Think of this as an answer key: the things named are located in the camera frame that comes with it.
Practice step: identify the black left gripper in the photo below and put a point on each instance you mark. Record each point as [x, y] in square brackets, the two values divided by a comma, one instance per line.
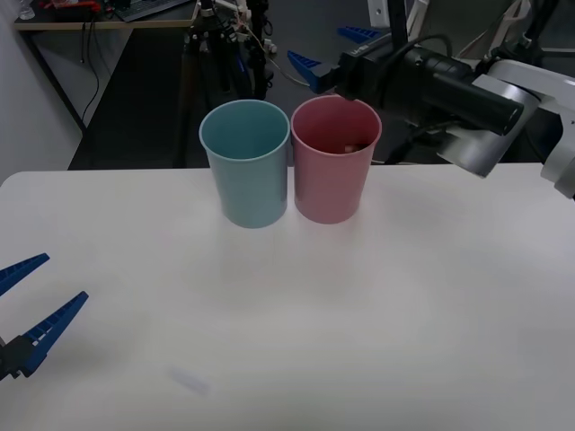
[10, 359]

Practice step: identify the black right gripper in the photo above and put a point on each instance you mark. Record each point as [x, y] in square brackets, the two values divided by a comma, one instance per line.
[364, 74]

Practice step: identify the dark drink bottle black cap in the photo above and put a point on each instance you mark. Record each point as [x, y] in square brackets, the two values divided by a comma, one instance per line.
[349, 146]

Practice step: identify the silver and black right arm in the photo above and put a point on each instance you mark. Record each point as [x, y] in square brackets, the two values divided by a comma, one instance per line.
[485, 103]

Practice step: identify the black tripod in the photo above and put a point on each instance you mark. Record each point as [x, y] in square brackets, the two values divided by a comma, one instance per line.
[211, 54]

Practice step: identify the pink plastic bin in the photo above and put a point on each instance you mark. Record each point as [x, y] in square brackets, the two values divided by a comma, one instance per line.
[328, 188]

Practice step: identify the pale blue plastic bin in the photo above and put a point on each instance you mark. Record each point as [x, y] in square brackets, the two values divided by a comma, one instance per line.
[251, 188]

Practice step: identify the black keyboard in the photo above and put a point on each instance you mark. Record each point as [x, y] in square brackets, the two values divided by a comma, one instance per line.
[148, 9]

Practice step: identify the red tool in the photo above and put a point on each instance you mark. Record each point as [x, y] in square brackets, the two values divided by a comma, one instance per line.
[85, 6]

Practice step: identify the black desk with wooden edge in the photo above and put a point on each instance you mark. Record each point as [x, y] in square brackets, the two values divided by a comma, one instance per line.
[54, 23]

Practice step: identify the clear plastic container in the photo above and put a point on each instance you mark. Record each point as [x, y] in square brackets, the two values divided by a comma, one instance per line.
[26, 11]

